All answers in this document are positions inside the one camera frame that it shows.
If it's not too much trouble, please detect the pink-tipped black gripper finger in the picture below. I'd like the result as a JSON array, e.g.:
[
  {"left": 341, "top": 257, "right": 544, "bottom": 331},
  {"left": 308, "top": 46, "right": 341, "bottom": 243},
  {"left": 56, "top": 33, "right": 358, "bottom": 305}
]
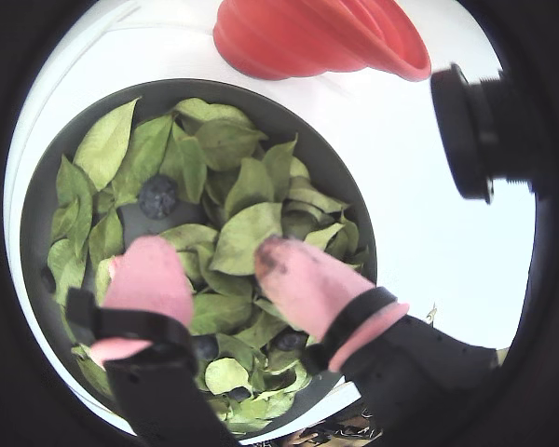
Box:
[
  {"left": 64, "top": 235, "right": 243, "bottom": 447},
  {"left": 253, "top": 235, "right": 499, "bottom": 447}
]

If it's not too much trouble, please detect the pile of green leaves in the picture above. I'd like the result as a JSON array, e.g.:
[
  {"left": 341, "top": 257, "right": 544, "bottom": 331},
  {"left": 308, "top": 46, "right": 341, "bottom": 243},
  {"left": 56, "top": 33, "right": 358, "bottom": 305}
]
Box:
[{"left": 46, "top": 95, "right": 372, "bottom": 434}]

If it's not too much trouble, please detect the dark grey round bowl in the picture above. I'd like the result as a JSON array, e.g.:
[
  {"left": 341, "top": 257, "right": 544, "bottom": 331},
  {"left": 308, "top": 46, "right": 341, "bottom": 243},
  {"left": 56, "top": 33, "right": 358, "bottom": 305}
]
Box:
[{"left": 18, "top": 77, "right": 378, "bottom": 437}]

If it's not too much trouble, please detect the red collapsible silicone cup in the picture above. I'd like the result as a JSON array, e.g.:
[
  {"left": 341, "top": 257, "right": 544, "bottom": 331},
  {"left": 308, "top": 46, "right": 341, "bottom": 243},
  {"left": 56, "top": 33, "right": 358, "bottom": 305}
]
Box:
[{"left": 212, "top": 0, "right": 433, "bottom": 84}]

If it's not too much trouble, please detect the black camera lens module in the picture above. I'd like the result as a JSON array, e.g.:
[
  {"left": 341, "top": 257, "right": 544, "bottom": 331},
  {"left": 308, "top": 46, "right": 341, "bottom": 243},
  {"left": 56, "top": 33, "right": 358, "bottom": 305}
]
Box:
[{"left": 430, "top": 62, "right": 541, "bottom": 206}]

